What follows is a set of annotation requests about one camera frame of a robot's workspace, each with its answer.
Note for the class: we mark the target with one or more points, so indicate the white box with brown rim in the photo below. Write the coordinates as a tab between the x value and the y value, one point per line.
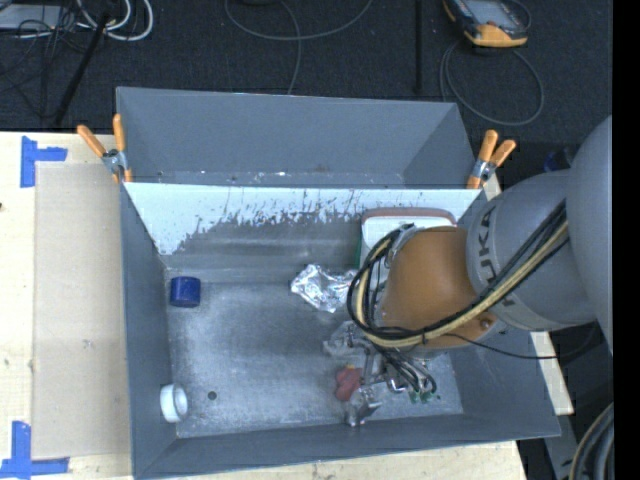
385	220

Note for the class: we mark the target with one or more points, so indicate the crumpled silver foil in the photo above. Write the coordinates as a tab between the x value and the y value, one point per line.
320	288

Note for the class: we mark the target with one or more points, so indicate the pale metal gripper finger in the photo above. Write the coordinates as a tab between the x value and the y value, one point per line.
361	408
345	340

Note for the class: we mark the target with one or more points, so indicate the red toy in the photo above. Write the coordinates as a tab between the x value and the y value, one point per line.
347	383

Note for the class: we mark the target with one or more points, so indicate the grey metal bin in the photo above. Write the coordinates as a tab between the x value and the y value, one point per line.
260	348

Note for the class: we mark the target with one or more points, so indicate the pale cardboard board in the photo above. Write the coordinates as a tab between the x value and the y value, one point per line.
75	293

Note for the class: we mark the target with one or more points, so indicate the blue cylinder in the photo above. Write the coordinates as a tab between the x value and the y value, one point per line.
184	292

